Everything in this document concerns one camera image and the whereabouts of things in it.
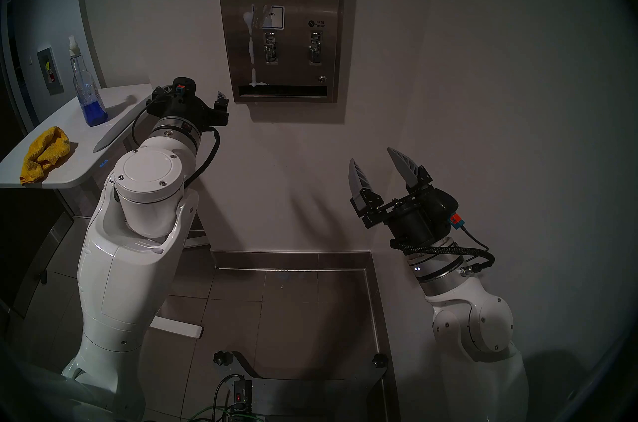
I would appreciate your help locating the clear spray bottle blue liquid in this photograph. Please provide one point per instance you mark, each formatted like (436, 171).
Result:
(92, 111)

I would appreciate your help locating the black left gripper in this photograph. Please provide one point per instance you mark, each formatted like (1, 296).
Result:
(189, 109)

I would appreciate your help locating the metal dispenser lever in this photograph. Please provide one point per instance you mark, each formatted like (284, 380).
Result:
(315, 49)
(270, 49)

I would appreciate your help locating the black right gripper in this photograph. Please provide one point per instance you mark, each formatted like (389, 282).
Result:
(413, 221)

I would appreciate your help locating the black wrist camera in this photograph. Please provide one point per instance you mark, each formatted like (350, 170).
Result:
(443, 201)
(183, 84)

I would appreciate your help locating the black star knob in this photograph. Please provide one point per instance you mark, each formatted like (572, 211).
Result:
(223, 358)
(380, 360)

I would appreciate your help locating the black box red switch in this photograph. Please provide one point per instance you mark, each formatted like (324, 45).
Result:
(242, 393)

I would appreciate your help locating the white table leg frame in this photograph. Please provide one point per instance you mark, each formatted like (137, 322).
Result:
(174, 326)

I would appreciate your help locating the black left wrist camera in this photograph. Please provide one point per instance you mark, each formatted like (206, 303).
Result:
(183, 84)

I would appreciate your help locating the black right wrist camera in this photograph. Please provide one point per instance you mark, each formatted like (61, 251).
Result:
(443, 201)

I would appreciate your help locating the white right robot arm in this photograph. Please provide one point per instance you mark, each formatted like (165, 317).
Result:
(473, 326)

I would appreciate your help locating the yellow microfibre cloth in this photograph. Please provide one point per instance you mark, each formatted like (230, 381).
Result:
(45, 151)

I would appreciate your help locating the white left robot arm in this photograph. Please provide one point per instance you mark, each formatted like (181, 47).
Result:
(129, 276)

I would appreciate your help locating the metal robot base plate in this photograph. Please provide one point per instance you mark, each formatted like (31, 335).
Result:
(309, 396)

